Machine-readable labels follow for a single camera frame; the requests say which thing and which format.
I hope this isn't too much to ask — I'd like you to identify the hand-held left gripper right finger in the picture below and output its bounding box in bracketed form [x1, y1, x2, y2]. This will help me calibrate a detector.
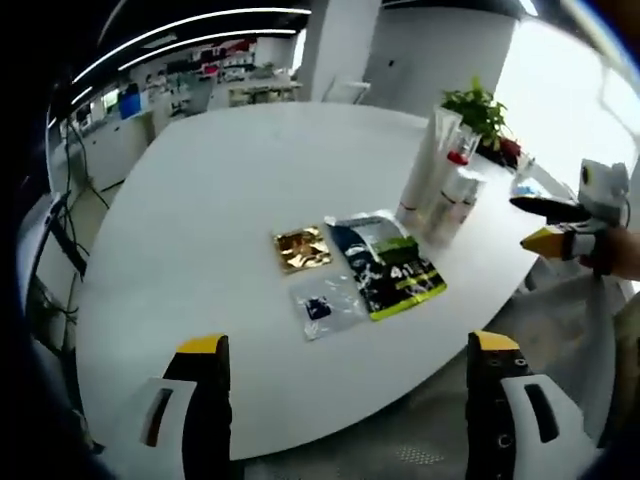
[464, 329, 586, 480]

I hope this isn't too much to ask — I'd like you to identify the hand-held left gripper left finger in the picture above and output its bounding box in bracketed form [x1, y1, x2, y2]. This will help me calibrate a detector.
[113, 333, 234, 480]

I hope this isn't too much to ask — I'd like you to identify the beige skincare cream tube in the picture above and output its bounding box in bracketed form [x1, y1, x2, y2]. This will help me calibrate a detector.
[396, 105, 465, 222]

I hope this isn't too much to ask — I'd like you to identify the clear plastic packet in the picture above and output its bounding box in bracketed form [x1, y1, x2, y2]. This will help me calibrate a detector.
[289, 273, 370, 343]

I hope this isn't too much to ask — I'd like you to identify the black and green skincare sachet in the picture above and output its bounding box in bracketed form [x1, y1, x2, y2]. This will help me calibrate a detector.
[323, 211, 448, 323]

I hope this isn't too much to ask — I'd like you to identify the gold skincare sachet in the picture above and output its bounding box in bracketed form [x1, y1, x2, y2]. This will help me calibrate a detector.
[271, 225, 335, 276]

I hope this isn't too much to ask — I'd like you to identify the blue storage bin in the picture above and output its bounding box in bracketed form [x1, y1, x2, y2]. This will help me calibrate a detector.
[118, 91, 145, 121]

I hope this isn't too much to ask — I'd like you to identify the person's right hand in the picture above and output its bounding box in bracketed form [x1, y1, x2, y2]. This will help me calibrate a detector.
[580, 226, 620, 277]

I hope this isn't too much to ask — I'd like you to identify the blue plastic packet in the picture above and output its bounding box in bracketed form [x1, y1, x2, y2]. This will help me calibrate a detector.
[509, 181, 545, 200]

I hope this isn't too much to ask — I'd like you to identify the red flowering plant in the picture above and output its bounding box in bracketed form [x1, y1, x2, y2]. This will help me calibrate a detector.
[491, 136, 525, 167]

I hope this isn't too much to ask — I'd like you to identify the person's beige patterned garment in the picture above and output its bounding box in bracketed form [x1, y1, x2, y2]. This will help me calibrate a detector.
[611, 293, 640, 394]

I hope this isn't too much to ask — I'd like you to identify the green potted plant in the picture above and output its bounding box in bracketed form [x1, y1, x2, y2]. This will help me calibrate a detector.
[438, 76, 512, 152]

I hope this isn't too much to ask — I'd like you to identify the black tripod stand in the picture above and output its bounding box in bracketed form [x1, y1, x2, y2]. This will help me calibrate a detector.
[45, 192, 90, 279]

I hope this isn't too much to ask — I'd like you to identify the white chair back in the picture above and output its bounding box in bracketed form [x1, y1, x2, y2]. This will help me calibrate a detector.
[321, 78, 372, 106]

